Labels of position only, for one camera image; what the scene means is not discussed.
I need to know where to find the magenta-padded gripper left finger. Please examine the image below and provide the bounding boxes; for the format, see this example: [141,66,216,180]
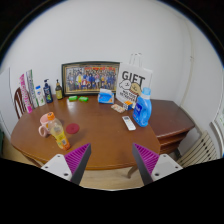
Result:
[40,143,92,186]

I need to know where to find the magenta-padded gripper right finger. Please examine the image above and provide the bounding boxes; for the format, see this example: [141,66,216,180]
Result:
[132,143,184,186]

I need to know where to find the orange-capped juice bottle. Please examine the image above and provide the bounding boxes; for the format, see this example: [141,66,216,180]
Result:
[45,111,72,151]

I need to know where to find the white radiator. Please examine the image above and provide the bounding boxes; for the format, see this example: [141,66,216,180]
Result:
[176,130,218,168]

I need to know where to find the dark wooden side cabinet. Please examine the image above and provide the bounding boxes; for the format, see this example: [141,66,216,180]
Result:
[148,98,196,156]

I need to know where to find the pink ceramic mug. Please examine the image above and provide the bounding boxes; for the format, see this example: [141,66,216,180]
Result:
[37,113,56,139]

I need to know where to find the white remote control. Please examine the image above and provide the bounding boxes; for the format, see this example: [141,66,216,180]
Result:
[121,115,137,132]

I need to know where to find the blue detergent bottle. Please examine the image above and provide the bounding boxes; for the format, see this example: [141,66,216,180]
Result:
[132,87,153,128]

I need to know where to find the small orange-blue box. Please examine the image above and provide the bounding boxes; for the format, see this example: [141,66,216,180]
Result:
[123,100,134,111]

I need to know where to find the small patterned snack packet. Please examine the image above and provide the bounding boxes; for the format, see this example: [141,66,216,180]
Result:
[110,103,127,114]

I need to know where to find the white shampoo bottle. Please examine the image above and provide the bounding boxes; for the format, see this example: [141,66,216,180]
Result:
[34,85,47,107]

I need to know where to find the dark amber pump bottle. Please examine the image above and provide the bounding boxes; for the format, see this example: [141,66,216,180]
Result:
[54,79,64,101]

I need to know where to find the dark blue pump bottle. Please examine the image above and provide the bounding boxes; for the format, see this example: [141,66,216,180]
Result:
[42,78,54,104]

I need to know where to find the dark wooden chair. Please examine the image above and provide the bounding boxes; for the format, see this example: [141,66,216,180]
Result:
[13,86,28,120]

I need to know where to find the blue tissue pack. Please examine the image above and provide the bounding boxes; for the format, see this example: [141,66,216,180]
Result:
[97,88,115,105]

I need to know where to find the long green-white wrap box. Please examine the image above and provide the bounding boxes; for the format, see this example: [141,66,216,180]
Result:
[25,69,40,109]

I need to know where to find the white paper gift bag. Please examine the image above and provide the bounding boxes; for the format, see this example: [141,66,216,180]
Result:
[115,52,154,109]

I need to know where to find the framed group photo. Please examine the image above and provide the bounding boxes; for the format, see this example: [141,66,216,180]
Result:
[61,61,121,97]

